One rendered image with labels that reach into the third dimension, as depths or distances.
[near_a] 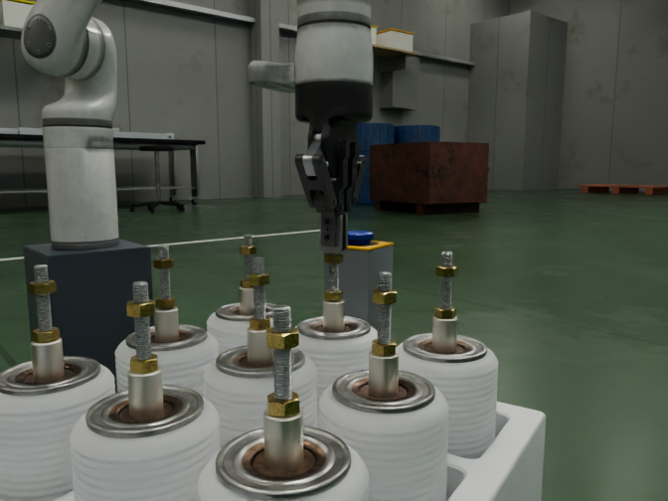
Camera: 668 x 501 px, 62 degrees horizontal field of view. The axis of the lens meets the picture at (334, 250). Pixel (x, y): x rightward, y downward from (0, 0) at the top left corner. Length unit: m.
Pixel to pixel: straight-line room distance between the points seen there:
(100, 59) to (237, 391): 0.57
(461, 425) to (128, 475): 0.27
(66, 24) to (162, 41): 6.87
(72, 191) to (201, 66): 7.08
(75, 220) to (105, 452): 0.52
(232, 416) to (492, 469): 0.21
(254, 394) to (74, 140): 0.51
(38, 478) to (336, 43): 0.42
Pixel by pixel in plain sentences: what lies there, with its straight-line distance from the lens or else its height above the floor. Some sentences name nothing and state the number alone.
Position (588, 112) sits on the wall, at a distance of 11.90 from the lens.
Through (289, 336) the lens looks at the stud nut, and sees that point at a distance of 0.30.
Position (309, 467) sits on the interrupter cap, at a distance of 0.33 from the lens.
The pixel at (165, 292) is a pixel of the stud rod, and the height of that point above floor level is 0.30.
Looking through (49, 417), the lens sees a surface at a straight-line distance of 0.47.
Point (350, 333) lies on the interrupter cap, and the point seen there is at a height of 0.25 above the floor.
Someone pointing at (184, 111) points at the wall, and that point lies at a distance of 7.69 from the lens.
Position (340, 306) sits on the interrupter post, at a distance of 0.56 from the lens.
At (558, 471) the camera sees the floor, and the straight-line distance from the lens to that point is 0.88.
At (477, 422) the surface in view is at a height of 0.20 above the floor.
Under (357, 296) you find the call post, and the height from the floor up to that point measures 0.25.
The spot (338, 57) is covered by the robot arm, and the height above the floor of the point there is 0.51.
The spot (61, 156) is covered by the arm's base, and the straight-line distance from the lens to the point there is 0.86.
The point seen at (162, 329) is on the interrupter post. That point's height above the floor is 0.26.
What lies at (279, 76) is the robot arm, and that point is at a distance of 0.55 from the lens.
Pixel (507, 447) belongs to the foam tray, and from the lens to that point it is 0.52.
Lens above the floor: 0.41
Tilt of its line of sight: 8 degrees down
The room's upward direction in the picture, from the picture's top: straight up
